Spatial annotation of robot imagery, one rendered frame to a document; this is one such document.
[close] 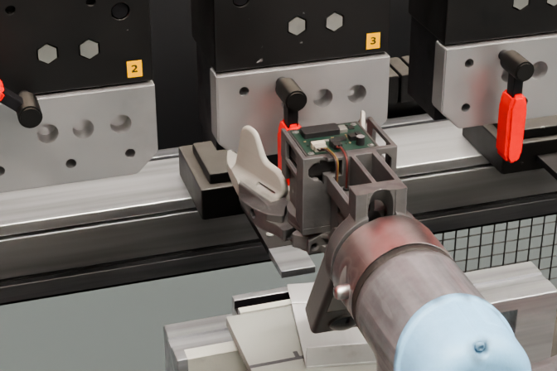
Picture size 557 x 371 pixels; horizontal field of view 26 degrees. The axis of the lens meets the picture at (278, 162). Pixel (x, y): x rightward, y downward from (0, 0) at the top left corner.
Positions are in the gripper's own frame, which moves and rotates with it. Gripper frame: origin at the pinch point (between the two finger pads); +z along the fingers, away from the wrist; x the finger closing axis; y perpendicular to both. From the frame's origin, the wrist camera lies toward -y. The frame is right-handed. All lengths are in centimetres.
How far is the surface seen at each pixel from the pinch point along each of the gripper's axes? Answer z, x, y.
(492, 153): 28.0, -33.7, -18.3
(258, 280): 158, -43, -118
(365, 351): -5.2, -5.2, -17.0
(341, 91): 2.5, -5.2, 4.2
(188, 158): 32.9, 1.3, -16.0
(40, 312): 160, 11, -118
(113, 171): 2.5, 14.3, -0.3
